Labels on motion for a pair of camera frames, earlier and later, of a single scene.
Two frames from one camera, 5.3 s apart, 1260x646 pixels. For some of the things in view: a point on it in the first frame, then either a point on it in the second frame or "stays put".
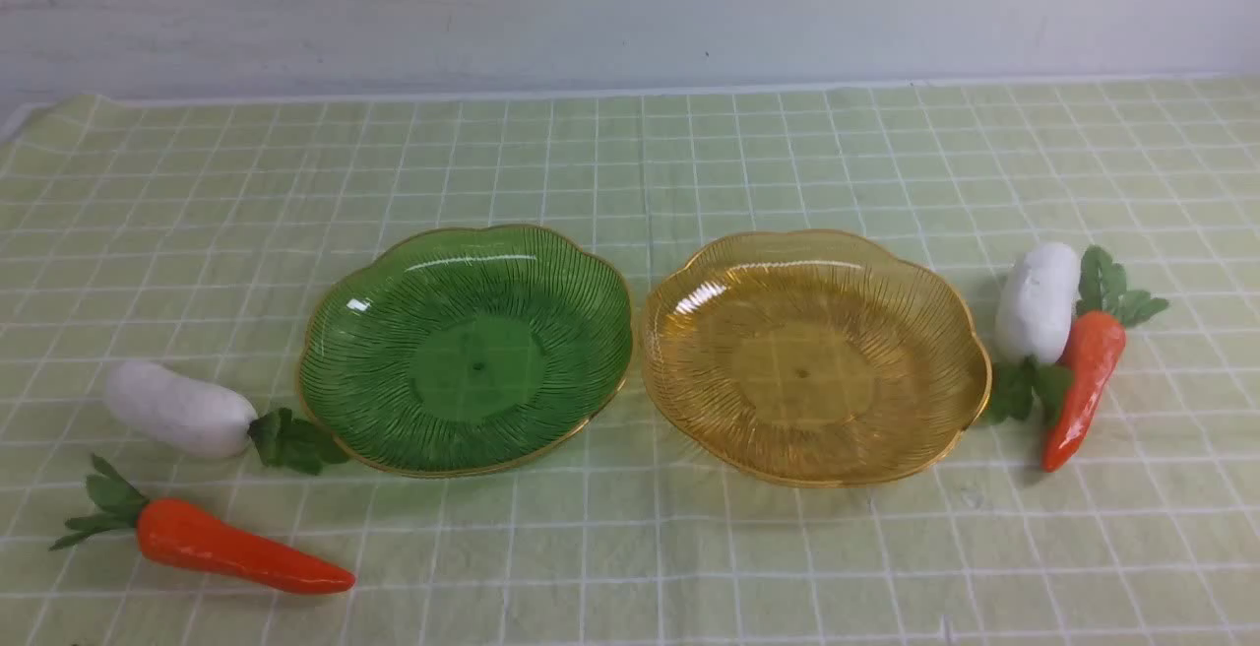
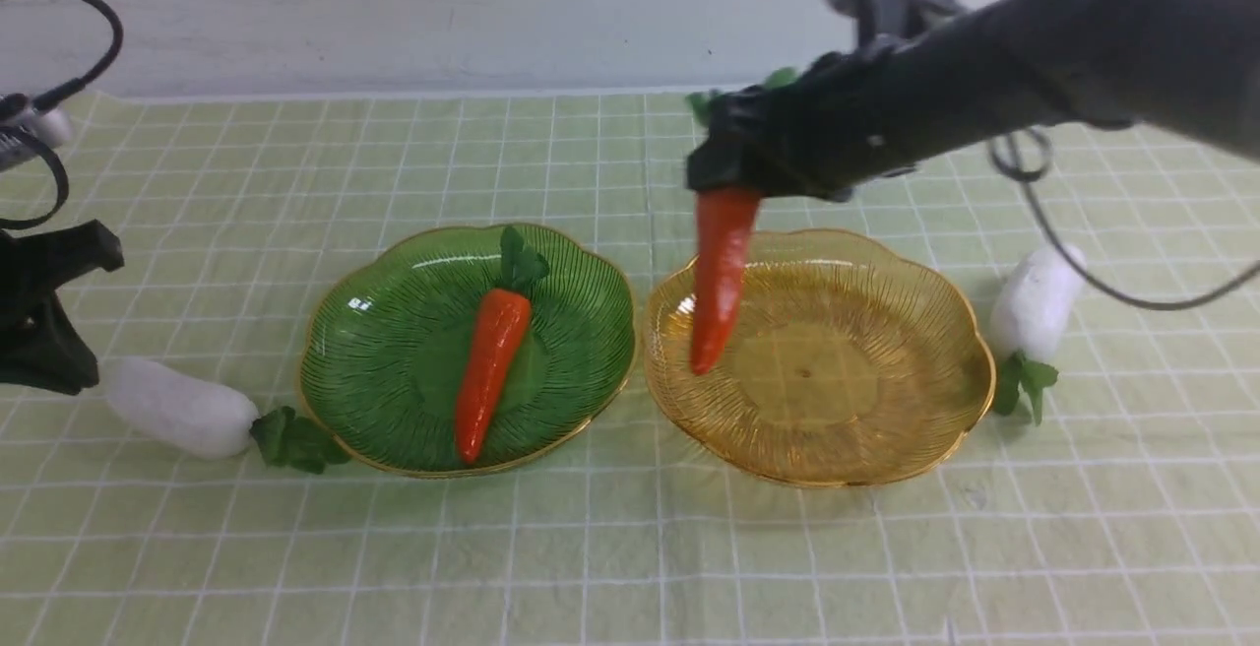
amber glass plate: (814, 358) stays put
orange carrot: (1105, 307) to (726, 226)
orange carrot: (176, 537) to (498, 347)
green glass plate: (466, 350) stays put
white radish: (175, 411) stays put
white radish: (1036, 302) stays put
